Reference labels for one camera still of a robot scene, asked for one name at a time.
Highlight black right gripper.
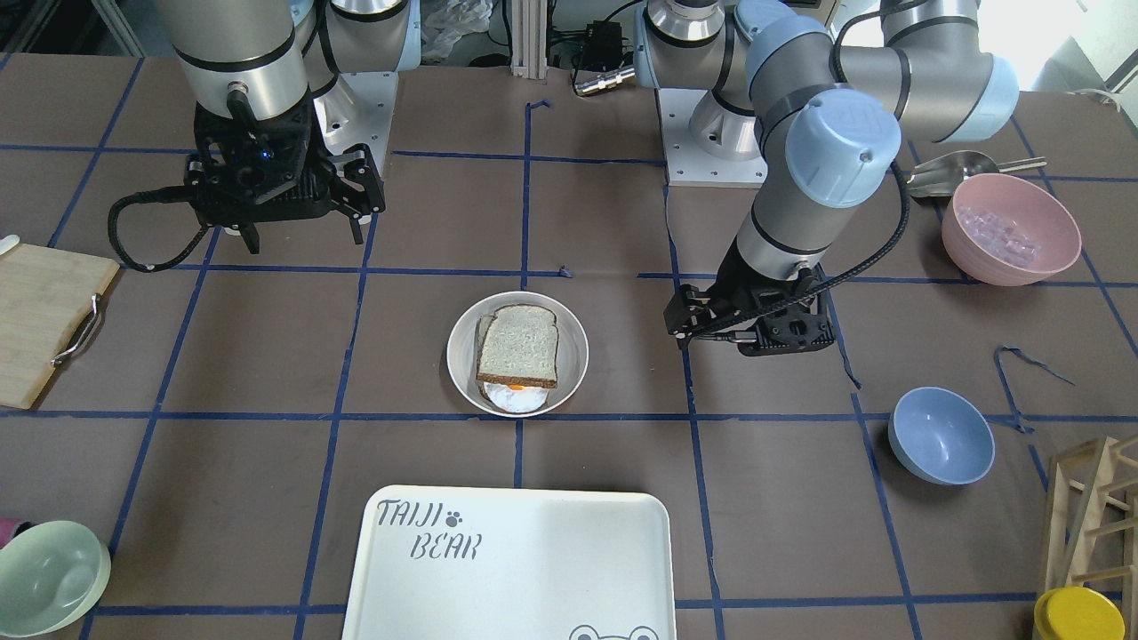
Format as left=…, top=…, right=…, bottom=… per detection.
left=184, top=112, right=386, bottom=255

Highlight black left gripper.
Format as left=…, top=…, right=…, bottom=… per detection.
left=665, top=266, right=836, bottom=356

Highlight white round plate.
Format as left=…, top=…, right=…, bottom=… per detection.
left=445, top=292, right=589, bottom=419

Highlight bread slice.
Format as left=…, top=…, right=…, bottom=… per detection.
left=475, top=304, right=558, bottom=389

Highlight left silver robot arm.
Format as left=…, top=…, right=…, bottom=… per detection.
left=634, top=1, right=1020, bottom=356

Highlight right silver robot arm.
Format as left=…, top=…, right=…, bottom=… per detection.
left=158, top=1, right=421, bottom=254

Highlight fried egg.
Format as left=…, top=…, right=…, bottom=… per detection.
left=480, top=381, right=549, bottom=415

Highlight bamboo cutting board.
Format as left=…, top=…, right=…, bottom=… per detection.
left=1, top=235, right=119, bottom=410

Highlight black power adapter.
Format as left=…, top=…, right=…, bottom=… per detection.
left=577, top=20, right=625, bottom=72

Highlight blue bowl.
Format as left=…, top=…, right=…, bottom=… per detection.
left=887, top=388, right=996, bottom=486

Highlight metal scoop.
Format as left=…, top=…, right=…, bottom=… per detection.
left=907, top=150, right=1048, bottom=198

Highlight ice cubes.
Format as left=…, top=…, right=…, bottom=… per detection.
left=955, top=206, right=1039, bottom=268

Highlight pink bowl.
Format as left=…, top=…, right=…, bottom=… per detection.
left=942, top=173, right=1082, bottom=286

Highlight cream Taiji Bear tray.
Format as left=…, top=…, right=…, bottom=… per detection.
left=343, top=485, right=677, bottom=639

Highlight green bowl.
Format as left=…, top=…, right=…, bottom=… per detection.
left=1, top=520, right=112, bottom=637

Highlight wooden rack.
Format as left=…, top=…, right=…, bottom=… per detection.
left=1037, top=436, right=1135, bottom=639

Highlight yellow lid container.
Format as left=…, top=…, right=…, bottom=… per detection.
left=1032, top=586, right=1125, bottom=639

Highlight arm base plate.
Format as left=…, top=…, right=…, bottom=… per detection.
left=657, top=88, right=768, bottom=188
left=316, top=72, right=399, bottom=177

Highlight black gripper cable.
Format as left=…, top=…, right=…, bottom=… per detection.
left=108, top=188, right=218, bottom=273

